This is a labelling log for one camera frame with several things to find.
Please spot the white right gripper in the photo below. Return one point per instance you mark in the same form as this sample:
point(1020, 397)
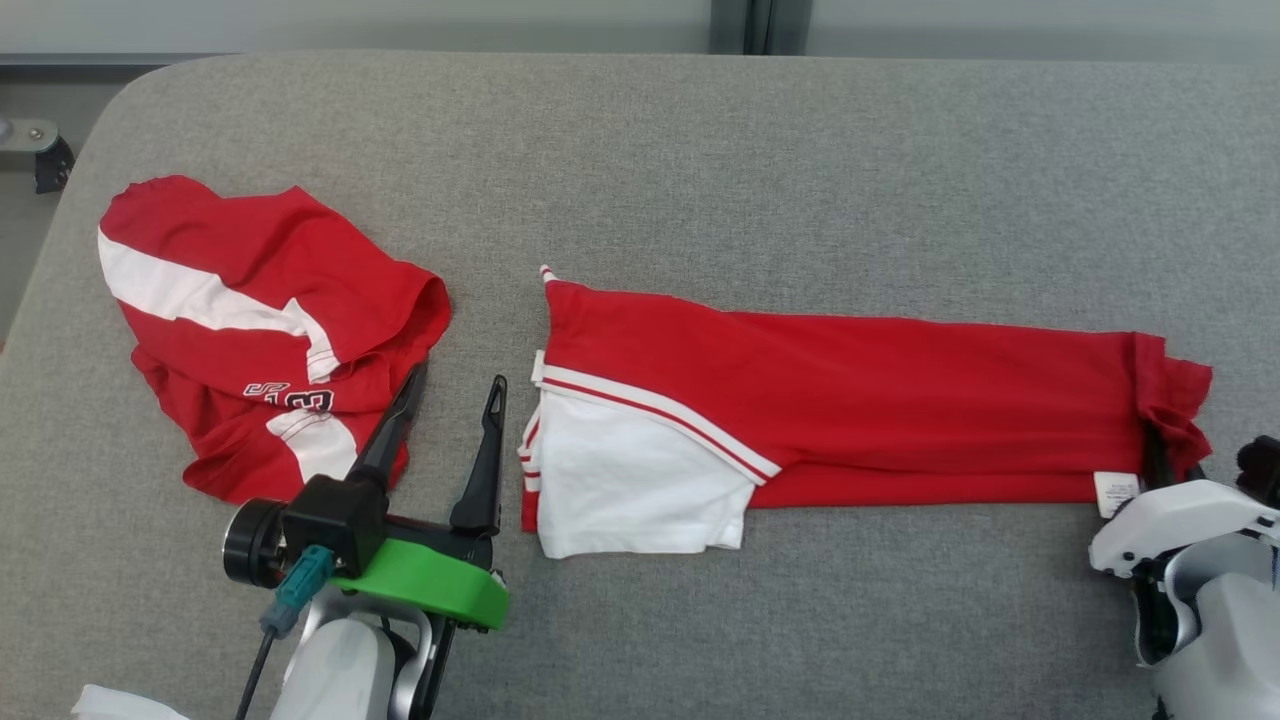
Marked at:
point(1170, 520)

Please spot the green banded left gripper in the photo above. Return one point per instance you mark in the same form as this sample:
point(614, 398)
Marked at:
point(430, 585)

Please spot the red shorts with white stripes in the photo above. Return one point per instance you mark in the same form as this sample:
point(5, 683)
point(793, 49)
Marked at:
point(260, 290)

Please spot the red number 23 jersey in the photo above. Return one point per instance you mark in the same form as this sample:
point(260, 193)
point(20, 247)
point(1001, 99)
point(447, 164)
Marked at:
point(850, 400)

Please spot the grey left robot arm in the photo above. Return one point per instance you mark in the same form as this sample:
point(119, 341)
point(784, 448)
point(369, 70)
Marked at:
point(345, 660)

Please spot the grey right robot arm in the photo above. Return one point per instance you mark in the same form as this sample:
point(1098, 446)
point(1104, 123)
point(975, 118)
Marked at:
point(1220, 630)

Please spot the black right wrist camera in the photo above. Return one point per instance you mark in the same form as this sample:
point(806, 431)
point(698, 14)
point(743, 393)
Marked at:
point(1262, 470)

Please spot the metal bracket with black foot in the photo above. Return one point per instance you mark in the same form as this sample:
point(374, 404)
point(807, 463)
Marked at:
point(40, 150)

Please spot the grey background post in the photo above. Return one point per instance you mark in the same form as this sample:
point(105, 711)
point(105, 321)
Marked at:
point(760, 25)

